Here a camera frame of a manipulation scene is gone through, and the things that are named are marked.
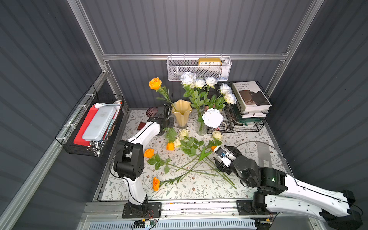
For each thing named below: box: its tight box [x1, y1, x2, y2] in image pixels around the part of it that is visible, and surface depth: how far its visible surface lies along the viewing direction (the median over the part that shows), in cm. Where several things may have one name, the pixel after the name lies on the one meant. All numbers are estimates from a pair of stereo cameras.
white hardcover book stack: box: [231, 80, 272, 119], surface depth 96 cm
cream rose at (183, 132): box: [179, 128, 189, 138], surface depth 102 cm
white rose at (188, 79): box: [179, 71, 197, 99], surface depth 73 cm
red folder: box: [72, 105, 107, 147], surface depth 71 cm
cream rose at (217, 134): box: [212, 130, 223, 140], surface depth 101 cm
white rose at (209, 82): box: [204, 76, 218, 110], surface depth 86 cm
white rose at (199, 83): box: [192, 78, 207, 116], surface depth 88 cm
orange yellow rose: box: [149, 77, 162, 91], surface depth 84 cm
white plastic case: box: [81, 106, 116, 142], surface depth 71 cm
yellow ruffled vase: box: [171, 99, 193, 128], surface depth 96 cm
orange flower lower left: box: [152, 176, 161, 192], surface depth 80 cm
